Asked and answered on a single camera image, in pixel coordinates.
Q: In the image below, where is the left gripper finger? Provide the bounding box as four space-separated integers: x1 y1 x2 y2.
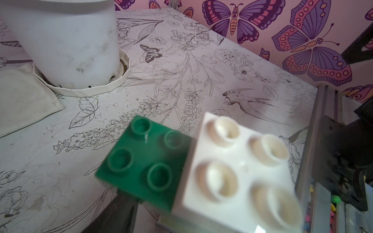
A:
82 190 139 233

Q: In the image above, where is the dark green lego brick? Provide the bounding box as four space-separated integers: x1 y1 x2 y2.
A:
95 116 192 212

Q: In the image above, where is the white lego brick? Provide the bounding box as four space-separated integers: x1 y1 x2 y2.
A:
172 113 304 233

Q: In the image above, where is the potted green plant white pot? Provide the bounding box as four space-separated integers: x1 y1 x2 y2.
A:
1 1 130 97

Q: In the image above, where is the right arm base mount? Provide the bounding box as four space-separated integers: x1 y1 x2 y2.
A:
312 98 373 212

